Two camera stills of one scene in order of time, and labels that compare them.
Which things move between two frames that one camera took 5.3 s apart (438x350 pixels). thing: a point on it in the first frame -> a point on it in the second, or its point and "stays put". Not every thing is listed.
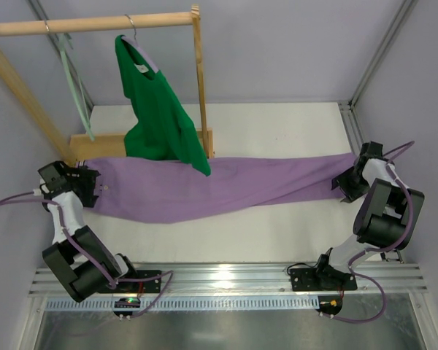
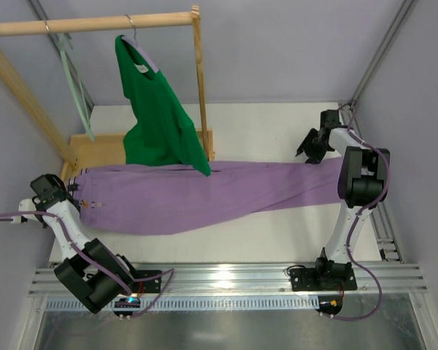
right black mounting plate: [323, 279] stays put
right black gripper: [349, 182] -> [317, 140]
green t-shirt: [163, 127] stays put
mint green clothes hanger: [63, 51] stays put
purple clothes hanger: [140, 50] stays put
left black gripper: [89, 186] -> [53, 195]
